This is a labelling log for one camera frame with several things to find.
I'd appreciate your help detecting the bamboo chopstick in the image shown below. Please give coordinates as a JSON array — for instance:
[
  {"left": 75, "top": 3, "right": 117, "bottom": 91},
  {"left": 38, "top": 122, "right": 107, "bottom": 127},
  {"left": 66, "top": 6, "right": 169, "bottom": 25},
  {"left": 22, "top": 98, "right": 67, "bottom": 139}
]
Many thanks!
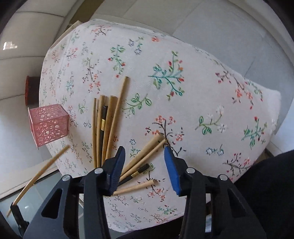
[
  {"left": 119, "top": 138, "right": 166, "bottom": 182},
  {"left": 1, "top": 145, "right": 70, "bottom": 205},
  {"left": 106, "top": 76, "right": 130, "bottom": 159},
  {"left": 102, "top": 96, "right": 117, "bottom": 163},
  {"left": 121, "top": 133, "right": 163, "bottom": 176},
  {"left": 96, "top": 95, "right": 105, "bottom": 167},
  {"left": 113, "top": 179, "right": 157, "bottom": 195},
  {"left": 92, "top": 98, "right": 97, "bottom": 168}
]

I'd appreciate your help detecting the black chopstick gold band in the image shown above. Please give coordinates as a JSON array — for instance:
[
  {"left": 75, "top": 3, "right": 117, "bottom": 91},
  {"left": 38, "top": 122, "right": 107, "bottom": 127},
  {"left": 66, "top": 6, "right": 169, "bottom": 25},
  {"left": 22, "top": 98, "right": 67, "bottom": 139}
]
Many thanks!
[
  {"left": 118, "top": 164, "right": 150, "bottom": 186},
  {"left": 99, "top": 106, "right": 108, "bottom": 165}
]

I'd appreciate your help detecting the pink perforated utensil holder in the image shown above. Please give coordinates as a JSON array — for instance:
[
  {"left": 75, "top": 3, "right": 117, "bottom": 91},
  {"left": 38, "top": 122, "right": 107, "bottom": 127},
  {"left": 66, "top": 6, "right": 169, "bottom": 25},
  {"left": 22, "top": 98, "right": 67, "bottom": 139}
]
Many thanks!
[{"left": 28, "top": 104, "right": 69, "bottom": 148}]

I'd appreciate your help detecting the floral tablecloth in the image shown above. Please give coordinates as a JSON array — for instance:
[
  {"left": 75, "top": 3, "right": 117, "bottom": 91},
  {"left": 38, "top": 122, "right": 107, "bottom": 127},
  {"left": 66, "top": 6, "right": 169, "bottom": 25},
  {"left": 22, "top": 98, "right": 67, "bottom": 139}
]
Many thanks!
[{"left": 38, "top": 18, "right": 282, "bottom": 233}]

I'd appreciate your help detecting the brown trash bin red liner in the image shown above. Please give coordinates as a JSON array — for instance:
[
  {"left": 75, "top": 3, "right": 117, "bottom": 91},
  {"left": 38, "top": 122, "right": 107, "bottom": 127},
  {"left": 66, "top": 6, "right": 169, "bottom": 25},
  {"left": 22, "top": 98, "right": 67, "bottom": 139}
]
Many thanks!
[{"left": 24, "top": 76, "right": 40, "bottom": 106}]

